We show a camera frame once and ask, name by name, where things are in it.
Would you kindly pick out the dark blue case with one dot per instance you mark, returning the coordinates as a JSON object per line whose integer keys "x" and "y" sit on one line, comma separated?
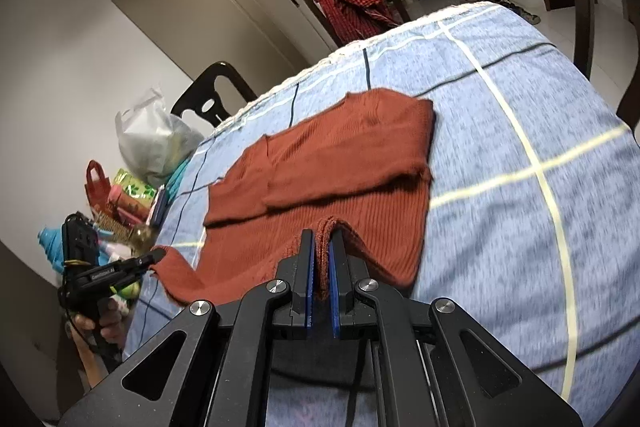
{"x": 159, "y": 207}

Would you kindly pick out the green toy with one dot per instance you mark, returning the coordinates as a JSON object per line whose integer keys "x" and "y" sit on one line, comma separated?
{"x": 129, "y": 290}

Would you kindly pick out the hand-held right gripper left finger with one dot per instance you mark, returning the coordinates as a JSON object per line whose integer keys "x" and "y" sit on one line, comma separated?
{"x": 310, "y": 287}

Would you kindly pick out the blue checked blanket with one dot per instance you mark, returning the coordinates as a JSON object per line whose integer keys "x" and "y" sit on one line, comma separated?
{"x": 500, "y": 167}

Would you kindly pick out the white plastic bag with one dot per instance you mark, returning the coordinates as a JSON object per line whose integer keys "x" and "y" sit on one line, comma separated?
{"x": 155, "y": 142}

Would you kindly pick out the rust brown knit sweater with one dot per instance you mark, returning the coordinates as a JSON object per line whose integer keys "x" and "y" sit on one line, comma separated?
{"x": 320, "y": 177}

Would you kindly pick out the turquoise ribbed bottle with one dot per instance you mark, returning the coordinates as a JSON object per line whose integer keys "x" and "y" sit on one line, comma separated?
{"x": 51, "y": 252}

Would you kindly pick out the red gift bag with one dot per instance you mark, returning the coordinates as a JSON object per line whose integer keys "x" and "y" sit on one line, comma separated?
{"x": 95, "y": 192}

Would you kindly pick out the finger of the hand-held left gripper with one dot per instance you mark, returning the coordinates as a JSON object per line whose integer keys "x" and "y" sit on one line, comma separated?
{"x": 145, "y": 258}
{"x": 136, "y": 273}

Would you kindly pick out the teal cloth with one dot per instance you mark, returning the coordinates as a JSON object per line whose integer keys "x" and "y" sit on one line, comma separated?
{"x": 175, "y": 174}

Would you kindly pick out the person's left hand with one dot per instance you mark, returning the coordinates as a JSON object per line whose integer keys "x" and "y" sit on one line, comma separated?
{"x": 111, "y": 322}

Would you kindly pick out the green patterned packet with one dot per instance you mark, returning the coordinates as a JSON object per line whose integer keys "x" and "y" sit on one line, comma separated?
{"x": 135, "y": 187}

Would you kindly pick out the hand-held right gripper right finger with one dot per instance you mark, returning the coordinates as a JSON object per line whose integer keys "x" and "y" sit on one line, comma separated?
{"x": 334, "y": 287}

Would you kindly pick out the person's left forearm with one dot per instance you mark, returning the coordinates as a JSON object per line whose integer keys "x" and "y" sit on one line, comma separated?
{"x": 90, "y": 364}

